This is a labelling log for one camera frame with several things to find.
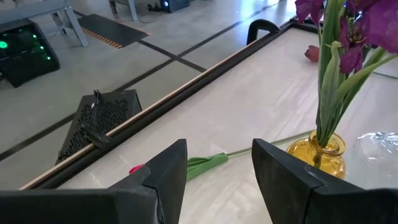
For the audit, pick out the dark red artificial tulip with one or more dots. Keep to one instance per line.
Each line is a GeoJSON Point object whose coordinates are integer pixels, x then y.
{"type": "Point", "coordinates": [312, 53]}

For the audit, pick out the black mat with orange stripes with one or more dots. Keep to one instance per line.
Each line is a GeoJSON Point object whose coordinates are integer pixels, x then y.
{"type": "Point", "coordinates": [115, 29]}

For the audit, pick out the black power strip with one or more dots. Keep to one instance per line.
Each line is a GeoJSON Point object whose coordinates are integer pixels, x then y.
{"type": "Point", "coordinates": [154, 7]}

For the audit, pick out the black arched bracket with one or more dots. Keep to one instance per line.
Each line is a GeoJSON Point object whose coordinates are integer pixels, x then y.
{"type": "Point", "coordinates": [252, 31]}

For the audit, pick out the black computer with green lights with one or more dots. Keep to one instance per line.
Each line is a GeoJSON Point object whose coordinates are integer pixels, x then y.
{"type": "Point", "coordinates": [28, 65]}

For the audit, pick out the amber glass vase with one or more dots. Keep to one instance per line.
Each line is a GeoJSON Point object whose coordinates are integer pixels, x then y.
{"type": "Point", "coordinates": [332, 161]}

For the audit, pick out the gray metal table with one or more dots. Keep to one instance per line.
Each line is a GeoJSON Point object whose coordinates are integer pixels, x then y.
{"type": "Point", "coordinates": [76, 28]}

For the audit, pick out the purple artificial flower bunch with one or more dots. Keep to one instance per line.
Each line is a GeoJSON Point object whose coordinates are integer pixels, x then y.
{"type": "Point", "coordinates": [328, 93]}

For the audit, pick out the black computer tower blue lights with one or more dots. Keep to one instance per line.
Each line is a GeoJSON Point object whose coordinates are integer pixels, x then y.
{"type": "Point", "coordinates": [177, 5]}

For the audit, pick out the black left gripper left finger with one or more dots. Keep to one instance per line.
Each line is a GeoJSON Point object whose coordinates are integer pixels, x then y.
{"type": "Point", "coordinates": [155, 189]}

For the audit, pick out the gray table leg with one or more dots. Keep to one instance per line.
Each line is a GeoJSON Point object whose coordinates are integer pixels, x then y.
{"type": "Point", "coordinates": [133, 11]}

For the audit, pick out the black mesh computer case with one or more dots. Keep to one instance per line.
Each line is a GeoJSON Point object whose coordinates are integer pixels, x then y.
{"type": "Point", "coordinates": [102, 118]}

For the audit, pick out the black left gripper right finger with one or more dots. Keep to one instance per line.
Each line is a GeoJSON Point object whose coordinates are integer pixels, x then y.
{"type": "Point", "coordinates": [286, 186]}

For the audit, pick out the clear glass vase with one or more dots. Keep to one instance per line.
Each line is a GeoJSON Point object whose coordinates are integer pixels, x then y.
{"type": "Point", "coordinates": [379, 149]}

